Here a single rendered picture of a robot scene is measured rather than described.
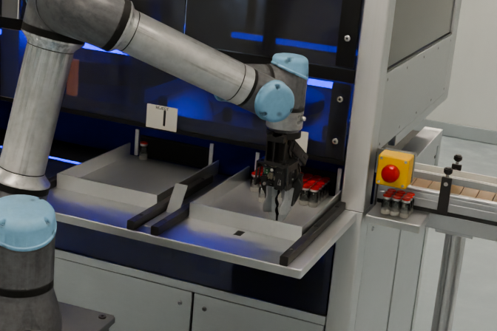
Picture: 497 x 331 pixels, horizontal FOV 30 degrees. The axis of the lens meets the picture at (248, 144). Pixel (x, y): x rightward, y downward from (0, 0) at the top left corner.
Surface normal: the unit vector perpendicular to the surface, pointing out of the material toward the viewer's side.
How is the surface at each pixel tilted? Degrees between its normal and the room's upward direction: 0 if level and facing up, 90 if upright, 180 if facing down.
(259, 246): 0
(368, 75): 90
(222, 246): 0
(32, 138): 90
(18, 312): 72
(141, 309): 90
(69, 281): 90
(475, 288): 0
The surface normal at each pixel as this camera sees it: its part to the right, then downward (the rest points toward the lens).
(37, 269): 0.65, 0.26
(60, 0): -0.33, -0.03
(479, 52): -0.37, 0.22
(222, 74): 0.40, 0.19
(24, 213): 0.13, -0.92
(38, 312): 0.69, -0.06
